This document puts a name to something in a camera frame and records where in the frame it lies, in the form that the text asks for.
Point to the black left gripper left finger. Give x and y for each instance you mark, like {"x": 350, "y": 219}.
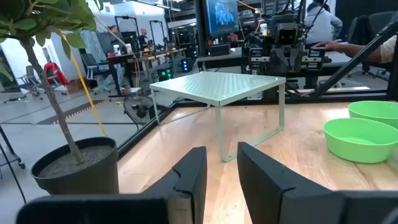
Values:
{"x": 124, "y": 211}

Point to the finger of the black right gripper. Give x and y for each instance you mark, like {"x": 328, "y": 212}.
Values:
{"x": 278, "y": 62}
{"x": 295, "y": 62}

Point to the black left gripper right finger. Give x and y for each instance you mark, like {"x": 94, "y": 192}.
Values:
{"x": 280, "y": 205}

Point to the green plastic bowl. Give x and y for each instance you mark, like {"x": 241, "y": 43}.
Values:
{"x": 376, "y": 115}
{"x": 357, "y": 149}

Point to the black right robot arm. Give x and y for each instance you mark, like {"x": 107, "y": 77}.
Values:
{"x": 253, "y": 39}

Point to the grey desk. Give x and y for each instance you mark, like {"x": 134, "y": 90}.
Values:
{"x": 224, "y": 57}

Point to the person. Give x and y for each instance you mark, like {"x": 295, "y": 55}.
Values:
{"x": 321, "y": 25}
{"x": 357, "y": 49}
{"x": 143, "y": 37}
{"x": 115, "y": 31}

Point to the mint perforated metal shelf riser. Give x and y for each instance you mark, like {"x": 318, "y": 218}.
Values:
{"x": 217, "y": 87}

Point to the computer monitor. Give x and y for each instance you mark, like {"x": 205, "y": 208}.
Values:
{"x": 222, "y": 15}

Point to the green plant in black pot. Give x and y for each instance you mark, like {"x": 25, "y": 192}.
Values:
{"x": 77, "y": 177}

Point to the black office chair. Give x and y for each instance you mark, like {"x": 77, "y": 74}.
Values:
{"x": 90, "y": 63}
{"x": 360, "y": 31}

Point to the black floor fan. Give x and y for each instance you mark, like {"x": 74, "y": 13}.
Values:
{"x": 138, "y": 109}

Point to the black wheeled stand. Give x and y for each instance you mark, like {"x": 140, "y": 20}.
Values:
{"x": 21, "y": 164}

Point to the wooden desk with black legs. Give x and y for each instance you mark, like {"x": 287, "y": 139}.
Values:
{"x": 118, "y": 59}

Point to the red jacket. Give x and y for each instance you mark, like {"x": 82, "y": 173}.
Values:
{"x": 56, "y": 73}

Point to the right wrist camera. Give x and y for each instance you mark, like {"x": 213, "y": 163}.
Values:
{"x": 287, "y": 34}

